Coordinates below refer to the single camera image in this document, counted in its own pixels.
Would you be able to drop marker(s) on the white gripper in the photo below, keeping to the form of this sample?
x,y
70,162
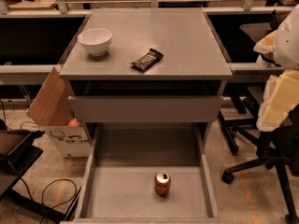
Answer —
x,y
288,46

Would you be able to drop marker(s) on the red coke can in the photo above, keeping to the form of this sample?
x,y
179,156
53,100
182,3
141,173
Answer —
x,y
162,183

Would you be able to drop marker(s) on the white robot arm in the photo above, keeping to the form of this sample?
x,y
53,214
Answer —
x,y
283,43

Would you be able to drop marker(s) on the grey drawer cabinet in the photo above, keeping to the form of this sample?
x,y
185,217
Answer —
x,y
192,66

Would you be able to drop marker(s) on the open grey middle drawer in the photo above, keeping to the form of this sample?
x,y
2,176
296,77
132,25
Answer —
x,y
118,185

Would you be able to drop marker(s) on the closed grey top drawer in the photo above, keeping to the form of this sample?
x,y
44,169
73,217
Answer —
x,y
145,109

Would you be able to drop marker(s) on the black office chair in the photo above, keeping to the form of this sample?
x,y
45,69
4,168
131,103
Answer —
x,y
277,149

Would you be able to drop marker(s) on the black snack bar wrapper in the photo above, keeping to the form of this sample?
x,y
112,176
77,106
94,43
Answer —
x,y
145,62

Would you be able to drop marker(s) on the white ceramic bowl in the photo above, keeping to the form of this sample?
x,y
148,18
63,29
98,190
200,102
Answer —
x,y
95,41

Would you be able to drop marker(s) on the orange fruit in box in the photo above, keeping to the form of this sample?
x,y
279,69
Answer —
x,y
74,123

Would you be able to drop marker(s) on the open cardboard box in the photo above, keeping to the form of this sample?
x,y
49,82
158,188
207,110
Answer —
x,y
51,111

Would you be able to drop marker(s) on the black equipment stand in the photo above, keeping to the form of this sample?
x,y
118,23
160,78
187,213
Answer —
x,y
17,155

